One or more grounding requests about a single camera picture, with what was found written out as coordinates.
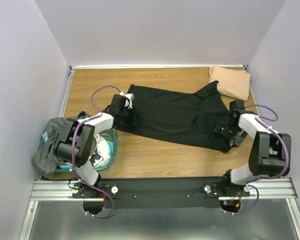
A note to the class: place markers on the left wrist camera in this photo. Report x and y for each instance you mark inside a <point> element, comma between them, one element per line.
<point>129,97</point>

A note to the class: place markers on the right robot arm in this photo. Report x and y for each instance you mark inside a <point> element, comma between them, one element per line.
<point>270,155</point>

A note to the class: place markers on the grey t shirt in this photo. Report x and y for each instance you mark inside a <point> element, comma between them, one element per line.
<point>69,137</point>

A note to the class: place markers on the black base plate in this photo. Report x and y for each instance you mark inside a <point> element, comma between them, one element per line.
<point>160,193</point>

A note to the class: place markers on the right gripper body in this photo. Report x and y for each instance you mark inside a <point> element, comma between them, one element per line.
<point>231,131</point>

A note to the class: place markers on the aluminium rail frame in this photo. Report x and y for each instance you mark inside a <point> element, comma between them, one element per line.
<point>270,212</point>

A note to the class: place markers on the white clothes in basket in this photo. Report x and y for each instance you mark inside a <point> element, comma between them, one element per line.
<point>99,154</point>

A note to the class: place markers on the teal plastic basket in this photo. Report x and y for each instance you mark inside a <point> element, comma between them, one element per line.
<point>112,142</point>

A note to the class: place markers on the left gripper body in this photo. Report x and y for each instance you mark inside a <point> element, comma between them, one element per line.
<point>128,117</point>

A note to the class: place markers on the black t shirt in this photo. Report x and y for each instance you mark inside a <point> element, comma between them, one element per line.
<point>177,117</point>

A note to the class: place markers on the folded beige t shirt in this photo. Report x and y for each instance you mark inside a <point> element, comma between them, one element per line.
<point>231,83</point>

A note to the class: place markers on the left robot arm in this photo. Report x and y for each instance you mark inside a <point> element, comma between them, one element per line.
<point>102,121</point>

